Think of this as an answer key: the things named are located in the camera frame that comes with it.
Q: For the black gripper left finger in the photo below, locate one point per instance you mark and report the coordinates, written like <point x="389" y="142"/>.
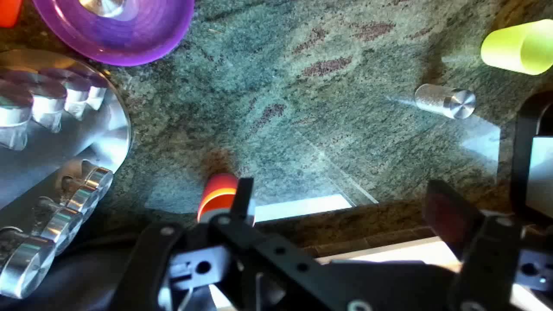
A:
<point x="242" y="199"/>

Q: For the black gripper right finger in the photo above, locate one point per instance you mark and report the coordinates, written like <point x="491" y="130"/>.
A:
<point x="451" y="216"/>

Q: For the orange plastic cup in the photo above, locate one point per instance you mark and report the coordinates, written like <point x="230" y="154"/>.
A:
<point x="216" y="196"/>

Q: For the silver metal-capped shaker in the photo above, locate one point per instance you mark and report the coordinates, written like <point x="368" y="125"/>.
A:
<point x="446" y="101"/>

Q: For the lime green plastic cup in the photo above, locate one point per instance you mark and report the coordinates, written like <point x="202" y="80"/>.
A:
<point x="519" y="47"/>

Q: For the metal spice rack carousel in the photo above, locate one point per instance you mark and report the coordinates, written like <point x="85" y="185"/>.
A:
<point x="69" y="144"/>

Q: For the purple plastic plate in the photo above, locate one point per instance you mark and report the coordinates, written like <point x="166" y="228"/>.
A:
<point x="143" y="35"/>

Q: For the silver shaker on purple plate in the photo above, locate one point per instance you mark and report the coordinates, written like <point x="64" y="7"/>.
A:
<point x="104" y="6"/>

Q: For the small orange item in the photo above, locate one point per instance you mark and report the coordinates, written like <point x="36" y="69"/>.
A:
<point x="9" y="11"/>

